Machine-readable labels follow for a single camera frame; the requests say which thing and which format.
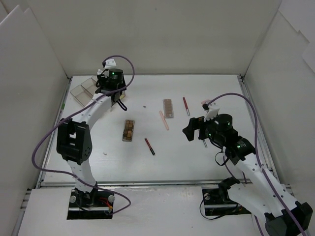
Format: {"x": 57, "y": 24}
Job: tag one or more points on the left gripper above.
{"x": 101, "y": 83}

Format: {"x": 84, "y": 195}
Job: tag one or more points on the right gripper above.
{"x": 201, "y": 129}

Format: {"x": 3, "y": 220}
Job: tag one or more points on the pink-brown eyeshadow palette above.
{"x": 168, "y": 108}

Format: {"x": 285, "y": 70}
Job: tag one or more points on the brown eyeshadow palette silver frame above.
{"x": 128, "y": 130}

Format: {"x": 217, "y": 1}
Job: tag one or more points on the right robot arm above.
{"x": 282, "y": 213}

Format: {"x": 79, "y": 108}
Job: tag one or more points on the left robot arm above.
{"x": 74, "y": 142}

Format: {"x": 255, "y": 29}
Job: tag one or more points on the clear acrylic organizer box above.
{"x": 84, "y": 92}

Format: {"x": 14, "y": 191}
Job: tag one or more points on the red lip gloss silver cap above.
{"x": 186, "y": 106}

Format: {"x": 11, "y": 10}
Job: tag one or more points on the peach concealer stick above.
{"x": 164, "y": 121}

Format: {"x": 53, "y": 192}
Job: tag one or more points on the orange lip gloss black cap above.
{"x": 149, "y": 146}

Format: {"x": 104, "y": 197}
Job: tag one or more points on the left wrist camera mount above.
{"x": 109, "y": 63}

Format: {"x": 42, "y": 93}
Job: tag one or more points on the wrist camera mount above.
{"x": 211, "y": 111}
{"x": 109, "y": 63}

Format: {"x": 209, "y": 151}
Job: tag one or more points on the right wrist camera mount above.
{"x": 211, "y": 111}

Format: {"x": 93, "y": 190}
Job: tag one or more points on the aluminium front rail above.
{"x": 132, "y": 183}

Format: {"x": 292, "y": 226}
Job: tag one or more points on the aluminium rail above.
{"x": 263, "y": 150}
{"x": 132, "y": 183}

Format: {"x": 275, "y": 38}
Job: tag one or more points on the aluminium right rail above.
{"x": 263, "y": 150}

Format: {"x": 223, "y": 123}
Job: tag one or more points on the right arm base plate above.
{"x": 213, "y": 206}

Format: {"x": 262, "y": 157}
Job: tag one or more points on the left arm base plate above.
{"x": 97, "y": 205}

